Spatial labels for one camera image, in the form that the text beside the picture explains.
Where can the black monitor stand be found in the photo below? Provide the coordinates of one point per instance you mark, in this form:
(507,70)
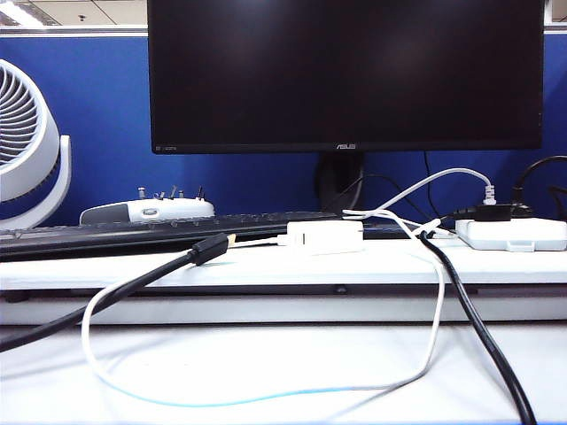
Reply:
(339,177)

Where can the white grey RC controller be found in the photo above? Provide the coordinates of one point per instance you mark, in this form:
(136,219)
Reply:
(177,209)

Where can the black ASUS monitor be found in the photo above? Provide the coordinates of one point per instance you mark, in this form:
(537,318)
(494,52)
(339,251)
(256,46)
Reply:
(345,75)

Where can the black computer keyboard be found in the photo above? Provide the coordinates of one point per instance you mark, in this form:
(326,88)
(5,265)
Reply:
(133,231)

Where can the black flat power plug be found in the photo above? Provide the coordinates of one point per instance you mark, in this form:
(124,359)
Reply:
(491,212)

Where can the blue office partition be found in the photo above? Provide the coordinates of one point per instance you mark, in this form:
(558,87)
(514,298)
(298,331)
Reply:
(88,110)

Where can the white power strip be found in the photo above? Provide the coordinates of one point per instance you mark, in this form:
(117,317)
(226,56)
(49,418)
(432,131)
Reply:
(509,233)

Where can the white desk fan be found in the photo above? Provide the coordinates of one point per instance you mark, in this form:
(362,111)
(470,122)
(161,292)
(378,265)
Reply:
(24,146)

